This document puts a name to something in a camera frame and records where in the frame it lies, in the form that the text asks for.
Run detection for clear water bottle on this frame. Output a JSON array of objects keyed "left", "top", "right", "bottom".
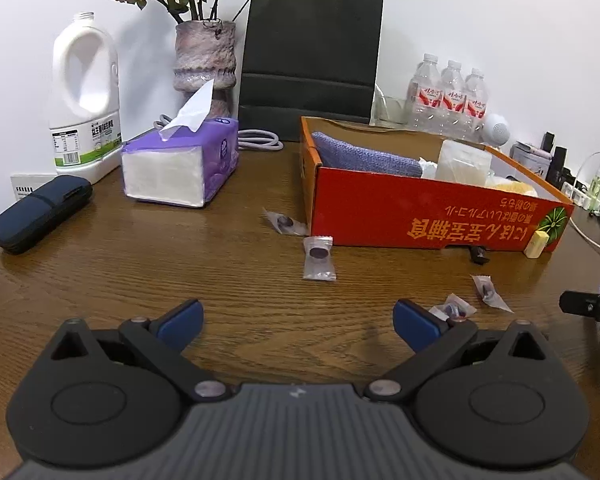
[
  {"left": 407, "top": 53, "right": 443, "bottom": 133},
  {"left": 464, "top": 67, "right": 489, "bottom": 143},
  {"left": 440, "top": 60, "right": 468, "bottom": 138}
]

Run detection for purple cloth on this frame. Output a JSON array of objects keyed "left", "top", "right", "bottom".
[{"left": 311, "top": 131, "right": 425, "bottom": 178}]

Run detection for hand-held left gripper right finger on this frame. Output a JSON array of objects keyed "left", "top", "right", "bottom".
[{"left": 366, "top": 299, "right": 551, "bottom": 403}]

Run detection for white power strip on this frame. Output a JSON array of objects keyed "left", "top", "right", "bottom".
[{"left": 560, "top": 182, "right": 600, "bottom": 211}]

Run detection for white plastic jug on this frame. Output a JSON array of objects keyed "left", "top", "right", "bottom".
[{"left": 48, "top": 11, "right": 123, "bottom": 185}]

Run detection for purple tissue pack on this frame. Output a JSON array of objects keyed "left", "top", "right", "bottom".
[{"left": 121, "top": 79, "right": 241, "bottom": 208}]

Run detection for yellow sponge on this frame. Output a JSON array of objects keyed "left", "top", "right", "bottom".
[{"left": 490, "top": 179, "right": 539, "bottom": 197}]

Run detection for clear glass container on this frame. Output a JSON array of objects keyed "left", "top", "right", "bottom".
[{"left": 370, "top": 84, "right": 413, "bottom": 128}]

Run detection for pale yellow eraser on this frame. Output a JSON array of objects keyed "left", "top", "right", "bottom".
[{"left": 525, "top": 230, "right": 551, "bottom": 259}]

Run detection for grey ceramic vase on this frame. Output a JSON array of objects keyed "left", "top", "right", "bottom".
[{"left": 174, "top": 20, "right": 237, "bottom": 118}]

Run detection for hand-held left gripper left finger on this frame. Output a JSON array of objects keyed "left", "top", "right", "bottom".
[{"left": 50, "top": 299, "right": 231, "bottom": 403}]

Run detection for white cables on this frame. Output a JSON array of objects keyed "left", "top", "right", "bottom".
[{"left": 567, "top": 150, "right": 600, "bottom": 266}]

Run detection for white flat box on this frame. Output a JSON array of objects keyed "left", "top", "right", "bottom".
[{"left": 10, "top": 172, "right": 61, "bottom": 203}]

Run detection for clear plastic container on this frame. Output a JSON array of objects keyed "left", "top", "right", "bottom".
[{"left": 436, "top": 139, "right": 493, "bottom": 187}]

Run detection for small clear sachet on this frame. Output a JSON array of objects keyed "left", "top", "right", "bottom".
[
  {"left": 262, "top": 207, "right": 308, "bottom": 237},
  {"left": 471, "top": 275, "right": 515, "bottom": 313},
  {"left": 302, "top": 235, "right": 337, "bottom": 282},
  {"left": 428, "top": 296, "right": 477, "bottom": 322}
]

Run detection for dark blue case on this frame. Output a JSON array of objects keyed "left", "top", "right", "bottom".
[{"left": 0, "top": 175, "right": 93, "bottom": 255}]

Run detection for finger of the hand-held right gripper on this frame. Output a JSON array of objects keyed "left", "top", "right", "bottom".
[{"left": 559, "top": 290, "right": 600, "bottom": 332}]

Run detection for coiled white cable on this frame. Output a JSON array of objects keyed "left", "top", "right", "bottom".
[{"left": 237, "top": 129, "right": 285, "bottom": 152}]

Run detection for black paper bag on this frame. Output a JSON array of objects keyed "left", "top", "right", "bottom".
[{"left": 238, "top": 0, "right": 385, "bottom": 143}]

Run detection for white round device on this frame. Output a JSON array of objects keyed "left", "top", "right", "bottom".
[{"left": 480, "top": 112, "right": 512, "bottom": 148}]

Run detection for orange cardboard box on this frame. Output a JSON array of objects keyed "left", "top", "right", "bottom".
[{"left": 300, "top": 116, "right": 576, "bottom": 253}]

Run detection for grey tin box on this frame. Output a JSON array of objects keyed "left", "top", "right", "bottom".
[{"left": 510, "top": 141, "right": 551, "bottom": 178}]

